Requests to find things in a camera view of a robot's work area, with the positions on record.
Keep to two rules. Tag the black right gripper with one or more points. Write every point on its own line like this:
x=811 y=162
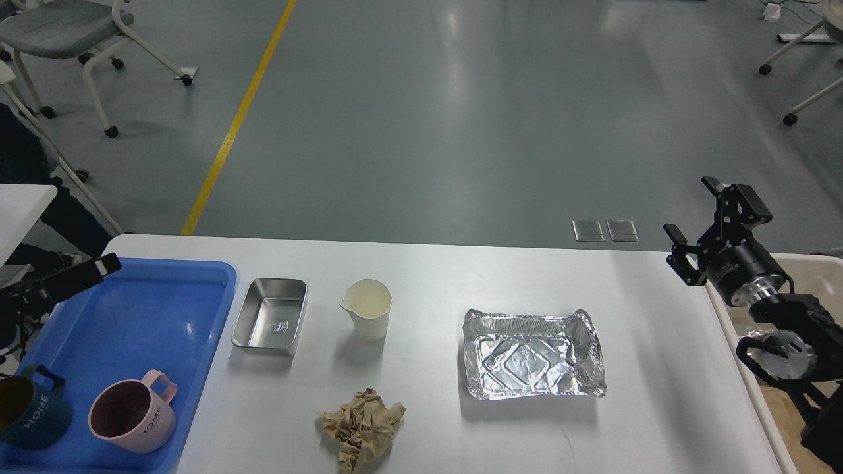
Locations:
x=740 y=269

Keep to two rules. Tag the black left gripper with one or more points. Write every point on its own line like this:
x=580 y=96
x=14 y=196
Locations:
x=19 y=303

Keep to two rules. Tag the pink HOME mug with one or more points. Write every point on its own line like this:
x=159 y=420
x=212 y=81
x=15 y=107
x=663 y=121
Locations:
x=135 y=415

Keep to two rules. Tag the stainless steel rectangular box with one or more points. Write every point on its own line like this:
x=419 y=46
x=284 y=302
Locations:
x=271 y=317

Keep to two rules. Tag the aluminium foil tray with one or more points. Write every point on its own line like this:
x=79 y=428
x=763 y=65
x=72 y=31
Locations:
x=507 y=356

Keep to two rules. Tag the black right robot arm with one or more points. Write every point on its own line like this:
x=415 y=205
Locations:
x=805 y=347

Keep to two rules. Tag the floor socket plate right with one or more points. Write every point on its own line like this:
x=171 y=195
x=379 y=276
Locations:
x=622 y=230

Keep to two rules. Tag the floor socket plate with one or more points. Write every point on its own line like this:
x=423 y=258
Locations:
x=588 y=230
x=622 y=230

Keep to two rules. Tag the white side table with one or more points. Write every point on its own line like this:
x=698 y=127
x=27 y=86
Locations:
x=21 y=207

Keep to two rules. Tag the blue plastic tray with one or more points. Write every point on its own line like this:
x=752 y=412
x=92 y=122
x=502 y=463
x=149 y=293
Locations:
x=152 y=314

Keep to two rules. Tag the floor socket plate left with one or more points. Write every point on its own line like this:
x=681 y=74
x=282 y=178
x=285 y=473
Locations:
x=588 y=230

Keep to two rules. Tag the dark blue HOME mug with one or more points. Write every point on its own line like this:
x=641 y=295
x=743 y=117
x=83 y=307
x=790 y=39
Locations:
x=34 y=414

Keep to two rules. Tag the beige plastic bin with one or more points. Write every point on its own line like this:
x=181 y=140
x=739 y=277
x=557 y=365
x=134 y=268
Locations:
x=805 y=350

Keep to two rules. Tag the grey office chair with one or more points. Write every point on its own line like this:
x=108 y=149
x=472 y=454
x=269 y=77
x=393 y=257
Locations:
x=71 y=29

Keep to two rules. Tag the white paper cup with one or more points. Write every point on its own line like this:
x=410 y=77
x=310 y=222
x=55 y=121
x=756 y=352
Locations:
x=368 y=303

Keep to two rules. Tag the crumpled brown paper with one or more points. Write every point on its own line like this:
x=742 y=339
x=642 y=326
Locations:
x=363 y=428

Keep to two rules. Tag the white folding chair frame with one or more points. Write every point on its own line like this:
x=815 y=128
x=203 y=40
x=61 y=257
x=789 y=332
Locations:
x=78 y=176

